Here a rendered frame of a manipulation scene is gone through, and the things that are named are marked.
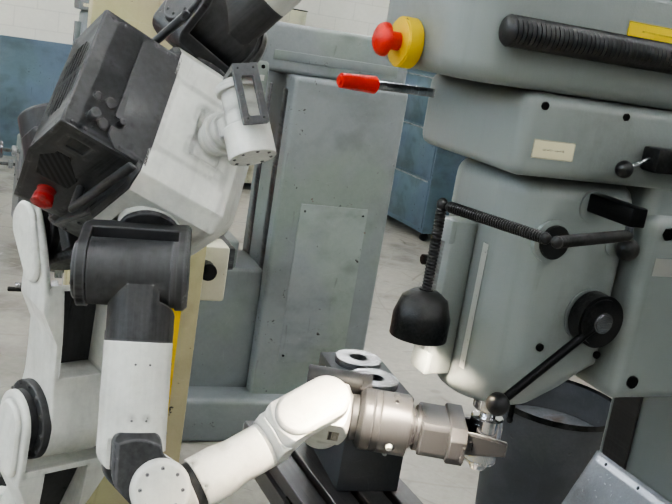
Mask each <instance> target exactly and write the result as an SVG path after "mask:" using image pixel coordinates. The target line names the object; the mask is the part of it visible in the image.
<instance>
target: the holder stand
mask: <svg viewBox="0 0 672 504"><path fill-rule="evenodd" d="M319 366H325V367H331V368H337V369H343V370H349V371H355V372H361V373H367V374H373V384H372V388H373V389H379V390H385V391H391V392H399V393H403V394H409V395H411V394H410V393H409V392H408V391H407V390H406V389H405V387H404V386H403V385H402V384H401V383H400V382H399V380H398V378H396V377H395V376H394V375H393V373H392V372H391V371H390V370H389V369H388V368H387V366H386V365H385V364H384V363H383V362H382V361H381V359H380V358H379V357H378V356H377V355H376V354H372V353H370V352H366V351H362V350H356V349H343V350H339V351H338V352H321V353H320V359H319ZM313 449H314V451H315V453H316V455H317V456H318V458H319V460H320V462H321V464H322V466H323V467H324V469H325V471H326V473H327V475H328V477H329V478H330V480H331V482H332V484H333V486H334V488H335V489H336V491H397V487H398V482H399V477H400V471H401V466H402V461H403V457H401V456H395V455H389V454H387V456H383V455H382V453H377V452H371V451H365V450H359V449H357V448H356V447H355V445H354V444H353V440H350V439H346V438H345V440H344V441H343V442H342V443H340V444H339V445H333V446H332V447H329V448H326V449H316V448H313Z"/></svg>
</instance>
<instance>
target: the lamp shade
mask: <svg viewBox="0 0 672 504"><path fill-rule="evenodd" d="M450 321H451V320H450V312H449V305H448V301H447V300H446V299H445V298H444V297H443V296H442V295H441V294H440V293H439V292H438V291H437V290H434V289H433V288H432V290H426V289H423V288H422V286H420V287H414V288H412V289H409V290H407V291H405V292H403V293H402V294H401V296H400V298H399V300H398V302H397V303H396V305H395V307H394V309H393V313H392V318H391V324H390V330H389V332H390V334H391V335H392V336H394V337H395V338H397V339H399V340H402V341H404V342H408V343H411V344H416V345H421V346H441V345H444V344H445V343H446V342H447V337H448V331H449V326H450Z"/></svg>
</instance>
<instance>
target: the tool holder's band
mask: <svg viewBox="0 0 672 504"><path fill-rule="evenodd" d="M470 420H471V421H472V422H473V423H475V424H476V425H478V426H481V427H484V428H489V429H498V428H501V427H502V426H503V422H504V418H503V417H502V416H496V417H495V418H486V417H483V416H482V415H481V414H480V411H479V410H477V409H476V410H473V411H472V412H471V416H470Z"/></svg>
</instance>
